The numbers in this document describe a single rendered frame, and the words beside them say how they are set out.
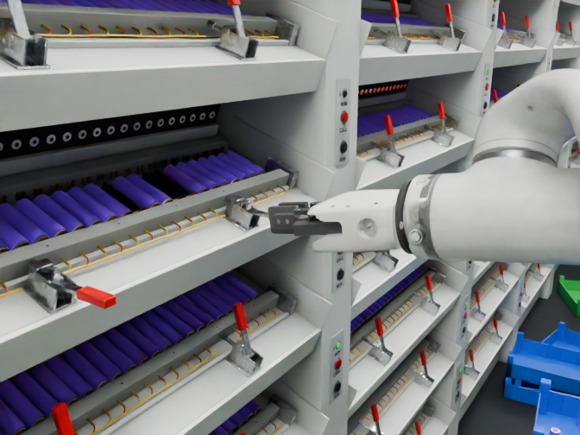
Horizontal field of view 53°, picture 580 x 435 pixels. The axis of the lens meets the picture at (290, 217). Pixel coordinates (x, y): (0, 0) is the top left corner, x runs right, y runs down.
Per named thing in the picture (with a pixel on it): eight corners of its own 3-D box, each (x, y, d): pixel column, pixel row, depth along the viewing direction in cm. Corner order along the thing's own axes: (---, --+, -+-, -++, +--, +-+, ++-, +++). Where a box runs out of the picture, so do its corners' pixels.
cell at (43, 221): (29, 211, 61) (68, 242, 58) (13, 216, 59) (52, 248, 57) (30, 196, 60) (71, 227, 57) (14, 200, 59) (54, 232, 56)
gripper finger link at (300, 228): (301, 242, 58) (289, 231, 64) (375, 227, 60) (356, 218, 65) (299, 230, 58) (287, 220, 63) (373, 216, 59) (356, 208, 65)
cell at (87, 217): (63, 203, 64) (102, 232, 62) (48, 206, 63) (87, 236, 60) (65, 188, 63) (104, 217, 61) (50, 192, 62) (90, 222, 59)
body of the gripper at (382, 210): (406, 268, 55) (307, 263, 62) (444, 239, 63) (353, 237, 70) (399, 190, 54) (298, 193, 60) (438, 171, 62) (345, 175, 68)
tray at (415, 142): (466, 155, 142) (492, 102, 135) (345, 214, 94) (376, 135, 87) (395, 120, 150) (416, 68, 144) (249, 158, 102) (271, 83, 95)
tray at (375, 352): (453, 306, 153) (476, 263, 147) (339, 428, 105) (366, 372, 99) (387, 266, 161) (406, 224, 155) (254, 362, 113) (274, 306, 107)
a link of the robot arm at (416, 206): (431, 272, 54) (400, 270, 56) (462, 246, 62) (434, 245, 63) (422, 184, 53) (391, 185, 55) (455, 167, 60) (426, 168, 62)
